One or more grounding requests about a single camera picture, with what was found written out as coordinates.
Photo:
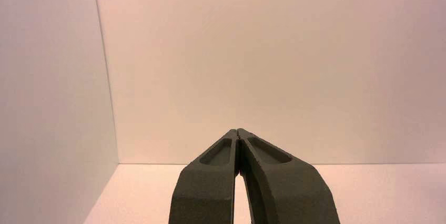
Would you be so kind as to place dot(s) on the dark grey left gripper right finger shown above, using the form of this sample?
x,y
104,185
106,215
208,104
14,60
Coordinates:
x,y
289,191

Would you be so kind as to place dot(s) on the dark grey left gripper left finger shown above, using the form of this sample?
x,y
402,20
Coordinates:
x,y
205,187

